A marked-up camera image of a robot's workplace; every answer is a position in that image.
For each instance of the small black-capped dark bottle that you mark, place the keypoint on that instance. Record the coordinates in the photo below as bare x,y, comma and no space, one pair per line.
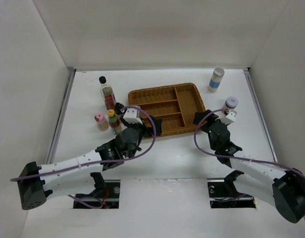
118,109

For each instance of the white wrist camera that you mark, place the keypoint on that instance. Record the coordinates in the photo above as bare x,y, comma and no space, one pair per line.
132,115
228,118

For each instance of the white blue-band salt canister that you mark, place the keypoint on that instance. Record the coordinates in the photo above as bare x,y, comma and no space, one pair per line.
216,79

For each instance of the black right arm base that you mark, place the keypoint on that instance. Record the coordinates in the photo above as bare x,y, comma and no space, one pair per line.
223,193

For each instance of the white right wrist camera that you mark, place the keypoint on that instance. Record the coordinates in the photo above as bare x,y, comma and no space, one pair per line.
228,118

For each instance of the grey-lid brown spice jar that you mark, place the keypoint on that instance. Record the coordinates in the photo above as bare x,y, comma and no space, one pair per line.
230,103

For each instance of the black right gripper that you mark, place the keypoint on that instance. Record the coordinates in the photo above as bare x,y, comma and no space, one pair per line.
204,127

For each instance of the tall black-capped sauce bottle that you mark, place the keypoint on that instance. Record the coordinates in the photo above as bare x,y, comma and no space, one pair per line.
107,93

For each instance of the yellow-capped red sauce bottle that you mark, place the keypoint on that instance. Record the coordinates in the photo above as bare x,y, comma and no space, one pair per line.
114,122

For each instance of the brown wicker divided tray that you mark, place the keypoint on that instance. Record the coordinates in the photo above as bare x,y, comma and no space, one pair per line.
175,105

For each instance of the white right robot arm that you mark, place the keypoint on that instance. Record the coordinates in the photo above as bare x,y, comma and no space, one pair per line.
280,186

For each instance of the pink-capped spice jar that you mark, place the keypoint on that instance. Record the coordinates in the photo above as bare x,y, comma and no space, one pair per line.
101,121

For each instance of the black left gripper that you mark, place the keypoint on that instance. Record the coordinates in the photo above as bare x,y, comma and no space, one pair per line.
142,126

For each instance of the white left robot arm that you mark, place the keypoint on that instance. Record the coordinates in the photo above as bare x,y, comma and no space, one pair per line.
81,177

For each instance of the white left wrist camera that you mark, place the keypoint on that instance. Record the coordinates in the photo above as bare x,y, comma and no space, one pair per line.
132,115

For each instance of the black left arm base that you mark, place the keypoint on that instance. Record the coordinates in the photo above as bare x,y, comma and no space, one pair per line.
104,195

